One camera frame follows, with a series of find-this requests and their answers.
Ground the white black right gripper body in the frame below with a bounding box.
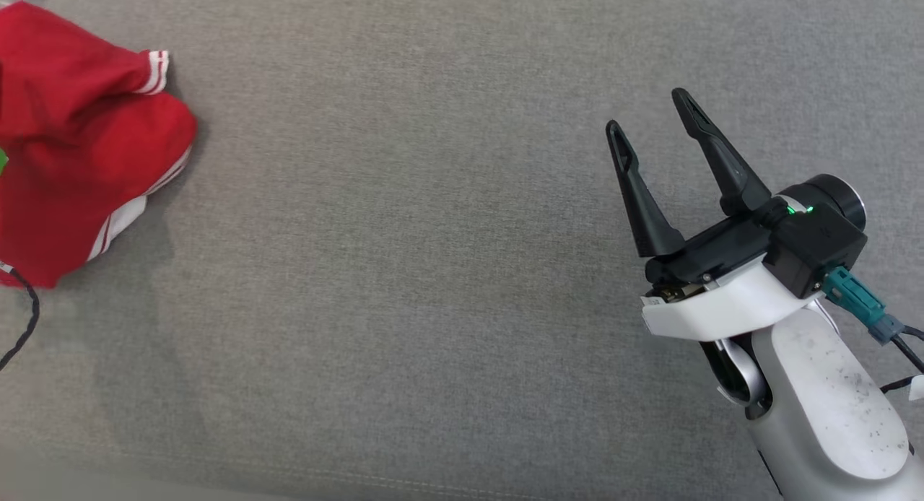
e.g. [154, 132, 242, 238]
[640, 212, 825, 341]

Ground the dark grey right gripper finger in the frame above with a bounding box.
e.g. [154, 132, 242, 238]
[605, 120, 686, 259]
[671, 87, 772, 218]

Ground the red white basketball jersey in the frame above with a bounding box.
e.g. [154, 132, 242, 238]
[0, 1, 199, 290]

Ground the right cable with teal connector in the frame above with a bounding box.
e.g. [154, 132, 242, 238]
[821, 266, 924, 402]

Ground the cable with teal connector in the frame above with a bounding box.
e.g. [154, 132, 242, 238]
[821, 266, 924, 402]
[0, 261, 41, 372]

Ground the left cable with teal connector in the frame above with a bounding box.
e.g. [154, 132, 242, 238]
[0, 261, 41, 372]

